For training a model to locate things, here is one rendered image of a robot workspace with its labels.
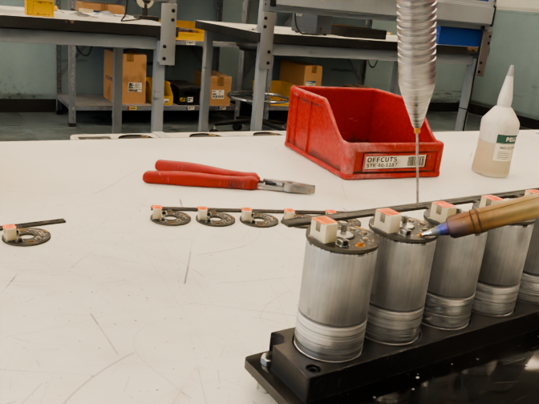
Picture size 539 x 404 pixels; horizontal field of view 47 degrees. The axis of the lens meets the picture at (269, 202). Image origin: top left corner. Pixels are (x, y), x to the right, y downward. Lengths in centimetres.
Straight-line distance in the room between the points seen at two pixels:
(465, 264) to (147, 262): 16
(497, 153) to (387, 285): 39
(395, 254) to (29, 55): 440
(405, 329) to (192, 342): 9
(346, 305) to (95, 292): 13
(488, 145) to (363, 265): 40
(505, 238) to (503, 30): 615
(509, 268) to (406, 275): 6
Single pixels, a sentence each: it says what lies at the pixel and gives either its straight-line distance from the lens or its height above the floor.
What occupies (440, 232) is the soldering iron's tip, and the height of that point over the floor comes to 82.
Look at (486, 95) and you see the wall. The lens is 647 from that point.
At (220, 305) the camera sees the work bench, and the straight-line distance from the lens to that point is 29.
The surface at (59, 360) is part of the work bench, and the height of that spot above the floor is 75.
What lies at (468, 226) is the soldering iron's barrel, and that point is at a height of 82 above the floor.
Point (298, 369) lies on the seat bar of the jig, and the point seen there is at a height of 77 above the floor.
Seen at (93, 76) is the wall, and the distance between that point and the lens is 467.
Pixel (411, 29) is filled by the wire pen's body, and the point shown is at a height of 88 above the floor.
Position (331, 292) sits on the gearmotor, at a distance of 21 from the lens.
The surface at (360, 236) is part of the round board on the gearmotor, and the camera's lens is 21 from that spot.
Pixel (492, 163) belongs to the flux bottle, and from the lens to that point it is 60.
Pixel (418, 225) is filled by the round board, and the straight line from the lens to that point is 23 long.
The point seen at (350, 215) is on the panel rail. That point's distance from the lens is 23.
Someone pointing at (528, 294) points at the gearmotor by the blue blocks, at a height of 77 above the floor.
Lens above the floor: 89
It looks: 18 degrees down
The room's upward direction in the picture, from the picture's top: 6 degrees clockwise
